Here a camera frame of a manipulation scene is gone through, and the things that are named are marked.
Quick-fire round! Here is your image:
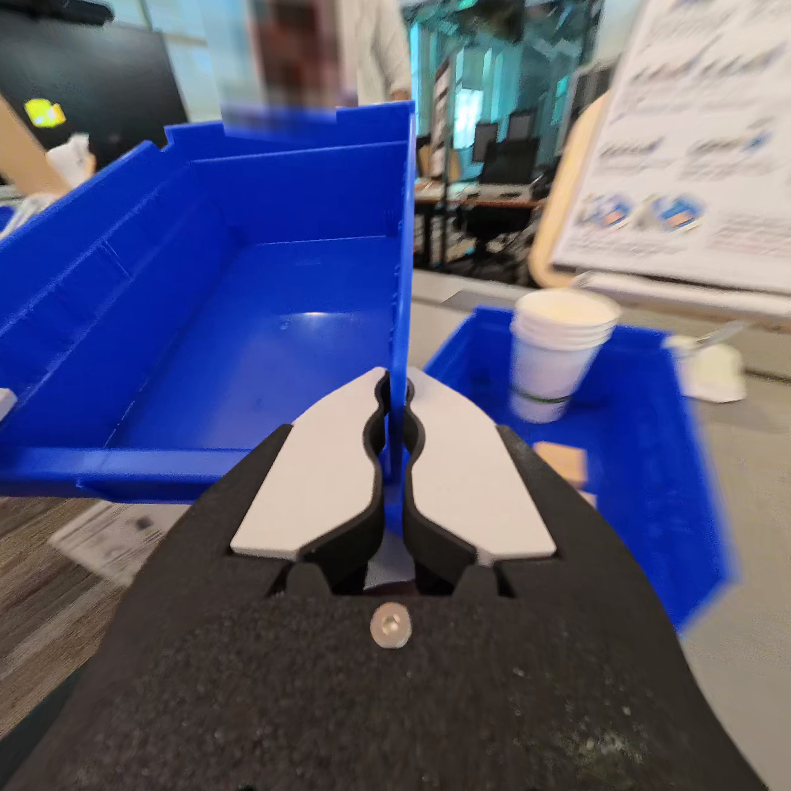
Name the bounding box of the stack of white paper cups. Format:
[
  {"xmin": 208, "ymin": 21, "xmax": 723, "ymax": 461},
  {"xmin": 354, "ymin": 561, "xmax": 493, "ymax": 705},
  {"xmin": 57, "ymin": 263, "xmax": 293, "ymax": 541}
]
[{"xmin": 510, "ymin": 289, "xmax": 622, "ymax": 424}]

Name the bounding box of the brown cardboard panel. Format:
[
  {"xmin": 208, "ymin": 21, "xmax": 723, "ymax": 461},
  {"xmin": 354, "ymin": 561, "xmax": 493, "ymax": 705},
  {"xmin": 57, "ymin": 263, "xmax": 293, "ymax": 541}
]
[{"xmin": 0, "ymin": 93, "xmax": 70, "ymax": 194}]

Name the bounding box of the black office chair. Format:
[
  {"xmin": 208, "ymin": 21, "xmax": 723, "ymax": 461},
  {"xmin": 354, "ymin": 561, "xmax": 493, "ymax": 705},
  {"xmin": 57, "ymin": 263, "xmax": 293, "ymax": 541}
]
[{"xmin": 475, "ymin": 137, "xmax": 540, "ymax": 260}]

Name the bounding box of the wooden office desk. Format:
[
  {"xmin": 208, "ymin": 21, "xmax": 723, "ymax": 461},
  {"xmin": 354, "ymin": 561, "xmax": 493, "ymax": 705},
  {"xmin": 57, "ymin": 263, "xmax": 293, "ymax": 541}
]
[{"xmin": 415, "ymin": 180, "xmax": 548, "ymax": 273}]

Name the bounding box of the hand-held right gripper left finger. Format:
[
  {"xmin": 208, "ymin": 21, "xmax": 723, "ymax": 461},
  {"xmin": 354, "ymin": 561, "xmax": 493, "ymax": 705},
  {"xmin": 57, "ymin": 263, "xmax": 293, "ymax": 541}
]
[{"xmin": 230, "ymin": 366, "xmax": 390, "ymax": 594}]

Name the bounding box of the printed paper sheet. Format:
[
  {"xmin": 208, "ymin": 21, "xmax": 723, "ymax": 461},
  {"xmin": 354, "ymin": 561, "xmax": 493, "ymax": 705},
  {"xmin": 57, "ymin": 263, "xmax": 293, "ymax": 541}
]
[{"xmin": 49, "ymin": 499, "xmax": 194, "ymax": 585}]

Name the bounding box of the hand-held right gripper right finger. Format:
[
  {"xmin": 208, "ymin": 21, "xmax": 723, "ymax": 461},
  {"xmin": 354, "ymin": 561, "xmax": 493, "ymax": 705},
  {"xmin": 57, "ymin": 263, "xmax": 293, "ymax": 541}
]
[{"xmin": 402, "ymin": 367, "xmax": 558, "ymax": 591}]

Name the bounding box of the printed instruction sheet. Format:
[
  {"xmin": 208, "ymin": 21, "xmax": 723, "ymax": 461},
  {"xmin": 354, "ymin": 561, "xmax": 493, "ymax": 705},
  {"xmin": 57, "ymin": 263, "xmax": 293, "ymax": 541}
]
[{"xmin": 550, "ymin": 0, "xmax": 791, "ymax": 297}]

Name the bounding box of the crumpled white paper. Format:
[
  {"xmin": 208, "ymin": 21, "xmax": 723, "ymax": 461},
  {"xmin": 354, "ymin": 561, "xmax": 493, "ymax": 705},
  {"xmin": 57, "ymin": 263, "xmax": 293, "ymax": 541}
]
[{"xmin": 46, "ymin": 133, "xmax": 97, "ymax": 186}]

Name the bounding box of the blue plastic bin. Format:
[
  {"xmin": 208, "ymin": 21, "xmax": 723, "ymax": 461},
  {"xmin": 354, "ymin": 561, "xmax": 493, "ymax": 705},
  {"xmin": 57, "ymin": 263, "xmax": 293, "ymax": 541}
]
[
  {"xmin": 0, "ymin": 102, "xmax": 416, "ymax": 532},
  {"xmin": 423, "ymin": 306, "xmax": 739, "ymax": 634}
]

